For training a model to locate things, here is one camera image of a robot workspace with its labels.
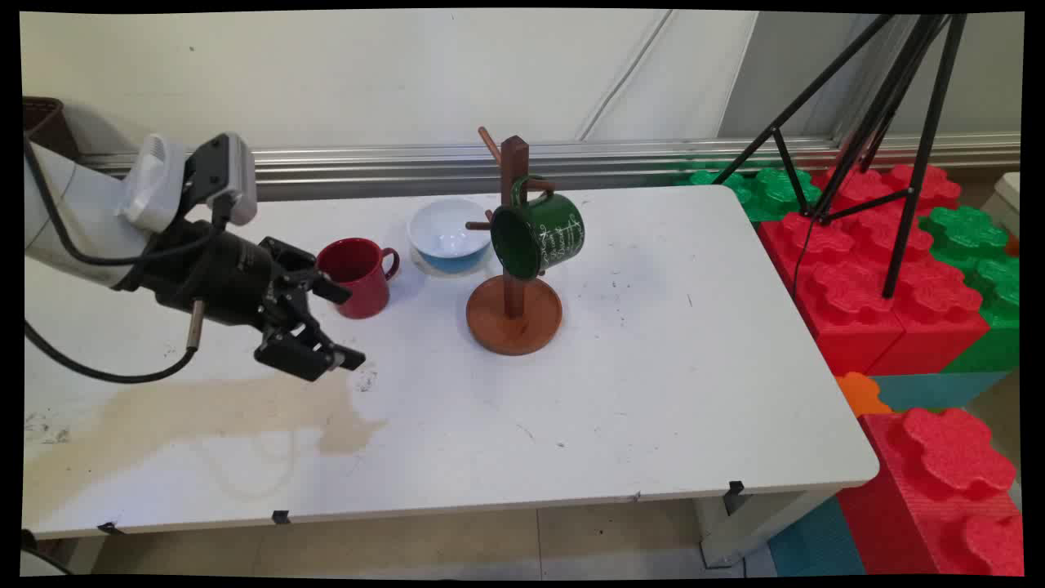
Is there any white table leg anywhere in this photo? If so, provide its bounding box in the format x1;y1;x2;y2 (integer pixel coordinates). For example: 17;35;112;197
694;488;835;569

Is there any large red foam block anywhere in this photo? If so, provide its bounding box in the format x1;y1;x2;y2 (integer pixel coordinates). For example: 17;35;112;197
758;212;907;376

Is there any brown bin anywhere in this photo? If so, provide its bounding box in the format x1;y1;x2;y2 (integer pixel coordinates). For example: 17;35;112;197
23;96;82;160

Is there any red ceramic mug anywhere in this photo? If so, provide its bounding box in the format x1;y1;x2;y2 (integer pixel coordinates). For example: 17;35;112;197
317;238;401;319

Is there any blue and white bowl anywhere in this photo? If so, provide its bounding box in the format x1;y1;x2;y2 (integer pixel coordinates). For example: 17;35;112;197
407;198;495;274

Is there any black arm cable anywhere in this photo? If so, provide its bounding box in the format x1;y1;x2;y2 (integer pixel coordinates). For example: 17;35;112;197
23;139;233;385

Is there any teal foam block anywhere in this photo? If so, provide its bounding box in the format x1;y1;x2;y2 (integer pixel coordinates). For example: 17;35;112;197
869;372;1013;413
767;497;866;577

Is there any green foam block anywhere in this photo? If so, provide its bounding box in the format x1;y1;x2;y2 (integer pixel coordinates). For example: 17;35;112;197
921;206;1021;373
688;167;822;223

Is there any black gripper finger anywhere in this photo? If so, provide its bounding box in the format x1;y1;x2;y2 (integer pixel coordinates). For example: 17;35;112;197
255;298;366;382
261;238;352;305

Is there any wooden mug tree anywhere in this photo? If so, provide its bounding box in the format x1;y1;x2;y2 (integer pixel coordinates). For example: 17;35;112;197
465;127;564;356

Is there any aluminium wall rail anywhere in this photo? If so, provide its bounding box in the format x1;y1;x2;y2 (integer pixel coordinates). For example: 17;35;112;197
82;135;1021;202

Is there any orange foam piece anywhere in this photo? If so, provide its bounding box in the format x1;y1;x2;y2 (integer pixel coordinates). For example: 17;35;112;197
836;372;895;418

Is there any wrist camera with black bracket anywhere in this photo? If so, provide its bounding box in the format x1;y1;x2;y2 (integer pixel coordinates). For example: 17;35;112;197
184;133;259;228

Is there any green enamel mug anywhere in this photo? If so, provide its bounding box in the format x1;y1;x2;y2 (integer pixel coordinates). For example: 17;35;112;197
490;176;586;280

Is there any white box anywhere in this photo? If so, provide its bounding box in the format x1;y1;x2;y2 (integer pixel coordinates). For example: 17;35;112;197
982;171;1021;239

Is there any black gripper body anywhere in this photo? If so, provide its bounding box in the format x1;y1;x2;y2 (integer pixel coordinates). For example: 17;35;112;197
122;219;288;329

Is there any black tripod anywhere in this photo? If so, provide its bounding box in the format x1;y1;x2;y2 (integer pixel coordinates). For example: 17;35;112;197
714;12;968;299

